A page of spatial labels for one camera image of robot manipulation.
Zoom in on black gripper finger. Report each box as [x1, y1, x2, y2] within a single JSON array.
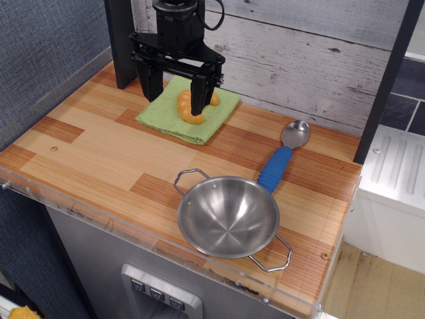
[[135, 53, 163, 102], [191, 74, 216, 116]]

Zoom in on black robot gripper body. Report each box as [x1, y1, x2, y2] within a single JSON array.
[[129, 1, 224, 87]]

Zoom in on metal pot with wire handles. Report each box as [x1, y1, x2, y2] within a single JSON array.
[[177, 175, 293, 272]]

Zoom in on orange plastic croissant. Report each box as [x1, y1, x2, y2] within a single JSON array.
[[177, 89, 205, 124]]

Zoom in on green folded cloth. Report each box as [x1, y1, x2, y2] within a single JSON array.
[[136, 76, 240, 145]]

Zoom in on clear acrylic edge guard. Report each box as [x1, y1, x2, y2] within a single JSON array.
[[1, 169, 323, 318]]

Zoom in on silver toy fridge cabinet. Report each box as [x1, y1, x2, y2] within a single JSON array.
[[48, 207, 319, 318]]

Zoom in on silver dispenser button panel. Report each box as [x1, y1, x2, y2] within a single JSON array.
[[121, 263, 204, 318]]

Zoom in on white toy sink unit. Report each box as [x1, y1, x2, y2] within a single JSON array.
[[343, 126, 424, 272]]

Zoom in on yellow object bottom left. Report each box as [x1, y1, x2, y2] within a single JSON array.
[[8, 307, 41, 319]]

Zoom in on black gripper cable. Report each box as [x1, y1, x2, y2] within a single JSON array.
[[193, 0, 226, 32]]

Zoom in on dark left vertical post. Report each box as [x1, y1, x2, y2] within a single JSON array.
[[104, 0, 137, 89]]

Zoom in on dark vertical post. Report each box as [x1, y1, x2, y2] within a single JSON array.
[[104, 0, 137, 89], [353, 0, 424, 164]]

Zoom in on blue handled metal spoon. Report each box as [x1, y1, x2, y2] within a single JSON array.
[[257, 120, 310, 193]]

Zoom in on dark right vertical post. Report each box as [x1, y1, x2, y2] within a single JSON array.
[[353, 0, 424, 164]]

